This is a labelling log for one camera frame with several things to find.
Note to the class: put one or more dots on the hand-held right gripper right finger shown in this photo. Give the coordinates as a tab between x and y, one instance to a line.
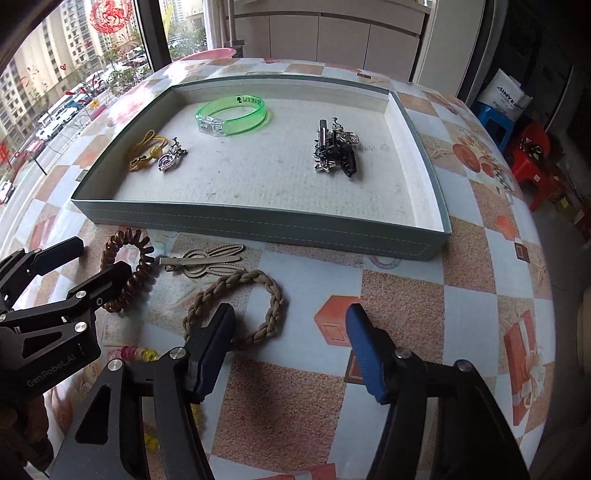
364	355

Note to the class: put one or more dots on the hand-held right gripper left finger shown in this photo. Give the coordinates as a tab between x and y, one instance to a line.
214	355

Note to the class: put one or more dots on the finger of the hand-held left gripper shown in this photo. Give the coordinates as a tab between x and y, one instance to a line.
55	258
108	281

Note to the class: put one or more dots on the silver ornate brooch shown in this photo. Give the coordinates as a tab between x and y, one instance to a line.
168	159

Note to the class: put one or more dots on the grey-green shallow tray box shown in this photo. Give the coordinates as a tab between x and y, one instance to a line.
258	184

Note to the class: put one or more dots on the black claw hair clip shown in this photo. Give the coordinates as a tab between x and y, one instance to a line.
348	161

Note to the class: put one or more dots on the silver star hair clip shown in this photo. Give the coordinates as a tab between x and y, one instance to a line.
323	147

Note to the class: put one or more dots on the green translucent bangle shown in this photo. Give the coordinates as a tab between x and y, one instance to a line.
249	115

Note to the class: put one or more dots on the small silver charm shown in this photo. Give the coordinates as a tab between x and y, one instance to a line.
348	136

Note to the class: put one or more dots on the person's left hand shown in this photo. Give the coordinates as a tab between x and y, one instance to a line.
23	429

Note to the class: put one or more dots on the checked seashell print tablecloth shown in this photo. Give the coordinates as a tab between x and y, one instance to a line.
295	392

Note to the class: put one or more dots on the metal bunny hair clip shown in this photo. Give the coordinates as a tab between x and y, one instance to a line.
207	261

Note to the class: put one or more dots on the pink plastic basin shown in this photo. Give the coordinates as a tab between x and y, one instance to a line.
212	54

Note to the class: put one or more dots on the small yellow boxes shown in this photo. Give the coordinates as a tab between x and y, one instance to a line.
570	212

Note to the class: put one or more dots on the red horse window decal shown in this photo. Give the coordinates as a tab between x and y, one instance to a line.
111	14

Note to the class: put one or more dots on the red plastic chair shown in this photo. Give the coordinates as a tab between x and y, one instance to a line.
538	170

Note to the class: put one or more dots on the blue plastic stool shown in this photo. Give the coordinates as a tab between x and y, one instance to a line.
496	117

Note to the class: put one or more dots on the white printed bag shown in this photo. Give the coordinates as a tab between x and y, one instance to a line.
505	92

